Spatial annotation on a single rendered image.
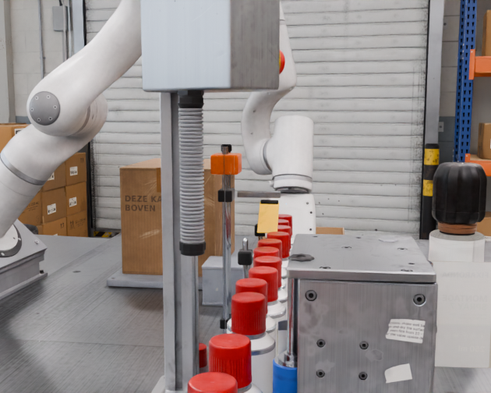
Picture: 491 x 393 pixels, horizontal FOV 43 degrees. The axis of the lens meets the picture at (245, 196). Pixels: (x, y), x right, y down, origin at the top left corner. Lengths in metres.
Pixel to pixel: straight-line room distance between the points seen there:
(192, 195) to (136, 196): 0.79
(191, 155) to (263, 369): 0.30
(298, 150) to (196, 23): 0.55
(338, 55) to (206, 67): 4.57
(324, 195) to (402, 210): 0.66
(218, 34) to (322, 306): 0.41
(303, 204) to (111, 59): 0.51
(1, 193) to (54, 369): 0.52
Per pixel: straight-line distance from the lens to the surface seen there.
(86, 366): 1.14
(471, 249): 1.03
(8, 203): 1.53
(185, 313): 0.96
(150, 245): 1.59
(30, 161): 1.48
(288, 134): 1.30
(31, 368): 1.16
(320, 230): 2.13
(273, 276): 0.70
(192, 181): 0.80
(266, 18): 0.82
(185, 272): 0.94
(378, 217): 5.37
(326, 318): 0.48
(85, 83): 1.39
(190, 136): 0.79
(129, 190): 1.58
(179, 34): 0.83
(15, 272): 1.61
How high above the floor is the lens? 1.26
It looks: 8 degrees down
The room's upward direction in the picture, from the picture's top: straight up
